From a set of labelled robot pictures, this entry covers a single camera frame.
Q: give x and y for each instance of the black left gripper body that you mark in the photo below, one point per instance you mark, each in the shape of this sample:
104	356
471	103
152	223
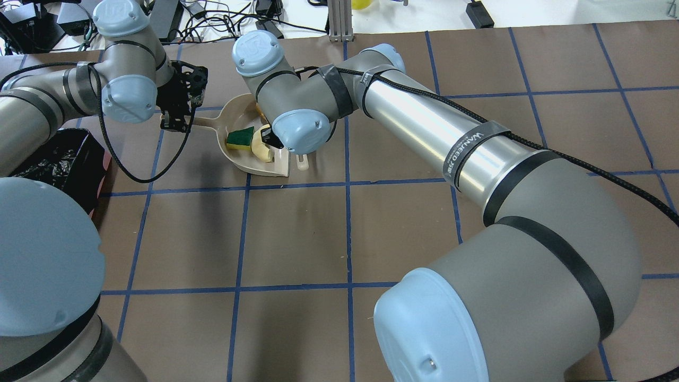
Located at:
171	98

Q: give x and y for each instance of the beige dustpan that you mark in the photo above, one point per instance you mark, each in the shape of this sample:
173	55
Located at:
242	112

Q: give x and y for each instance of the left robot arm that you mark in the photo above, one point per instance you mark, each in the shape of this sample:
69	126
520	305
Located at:
52	267

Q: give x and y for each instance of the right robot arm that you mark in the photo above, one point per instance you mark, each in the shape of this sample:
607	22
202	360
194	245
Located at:
556	268

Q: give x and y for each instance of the black lined trash bin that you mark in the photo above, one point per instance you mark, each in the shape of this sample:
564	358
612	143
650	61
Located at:
72	161

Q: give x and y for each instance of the green sponge piece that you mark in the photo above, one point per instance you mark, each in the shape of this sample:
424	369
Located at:
239	139

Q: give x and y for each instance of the black power brick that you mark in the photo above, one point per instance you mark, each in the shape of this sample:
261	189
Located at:
165	18

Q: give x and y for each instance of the pale banana peel piece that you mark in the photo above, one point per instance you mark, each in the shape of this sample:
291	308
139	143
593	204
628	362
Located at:
259	148

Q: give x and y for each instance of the black power adapter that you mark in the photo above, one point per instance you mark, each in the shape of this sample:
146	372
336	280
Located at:
479	15

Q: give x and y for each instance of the aluminium frame post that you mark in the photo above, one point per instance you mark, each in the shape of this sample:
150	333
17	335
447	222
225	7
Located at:
340	21

